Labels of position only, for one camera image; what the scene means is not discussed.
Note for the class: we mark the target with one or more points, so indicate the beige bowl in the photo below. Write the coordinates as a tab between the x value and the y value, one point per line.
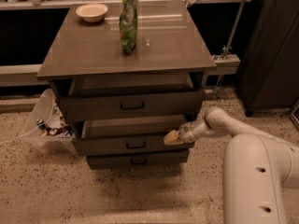
92	13

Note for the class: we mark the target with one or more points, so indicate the grey drawer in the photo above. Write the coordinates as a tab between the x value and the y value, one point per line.
131	106
138	159

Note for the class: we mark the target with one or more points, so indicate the metal pole stand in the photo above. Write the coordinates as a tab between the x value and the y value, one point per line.
222	59

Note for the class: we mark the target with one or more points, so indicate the grey top drawer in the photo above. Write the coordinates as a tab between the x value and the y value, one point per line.
131	106

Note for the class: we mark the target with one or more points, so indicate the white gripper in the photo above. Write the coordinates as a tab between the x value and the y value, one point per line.
186	132

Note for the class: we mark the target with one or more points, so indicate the grey bottom drawer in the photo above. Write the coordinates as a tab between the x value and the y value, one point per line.
138	159

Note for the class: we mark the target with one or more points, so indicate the clear plastic storage bin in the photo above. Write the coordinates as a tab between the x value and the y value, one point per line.
46	129

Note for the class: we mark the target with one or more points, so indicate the grey drawer cabinet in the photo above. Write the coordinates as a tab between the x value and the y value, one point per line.
87	60

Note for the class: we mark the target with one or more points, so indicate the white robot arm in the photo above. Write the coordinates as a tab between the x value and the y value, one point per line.
257	166

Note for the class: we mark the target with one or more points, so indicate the dark cabinet on right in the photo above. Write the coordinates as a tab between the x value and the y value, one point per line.
268	76

